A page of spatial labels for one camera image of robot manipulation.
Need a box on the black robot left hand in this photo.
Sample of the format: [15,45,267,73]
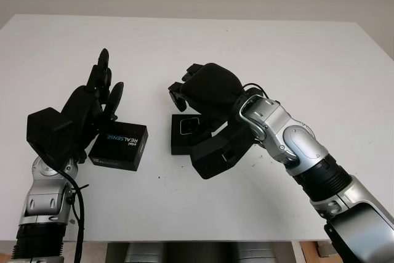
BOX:
[52,48,124,164]

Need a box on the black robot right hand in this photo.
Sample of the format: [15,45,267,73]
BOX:
[167,62,247,140]

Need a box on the silver depth camera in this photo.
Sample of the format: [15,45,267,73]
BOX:
[179,117,201,135]

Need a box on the black Intel RealSense box lid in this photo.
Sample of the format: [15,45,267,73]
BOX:
[87,120,149,172]

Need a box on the grey robot torso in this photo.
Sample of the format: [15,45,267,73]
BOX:
[106,241,293,263]

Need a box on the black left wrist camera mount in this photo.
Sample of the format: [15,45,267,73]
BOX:
[26,107,74,162]

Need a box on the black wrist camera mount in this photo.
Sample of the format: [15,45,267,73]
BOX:
[26,107,74,162]
[190,121,250,180]

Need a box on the black camera box base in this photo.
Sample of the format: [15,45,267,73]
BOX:
[170,113,207,155]

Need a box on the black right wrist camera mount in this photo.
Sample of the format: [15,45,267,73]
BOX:
[190,121,250,180]

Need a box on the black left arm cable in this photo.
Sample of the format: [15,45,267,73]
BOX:
[36,148,90,263]

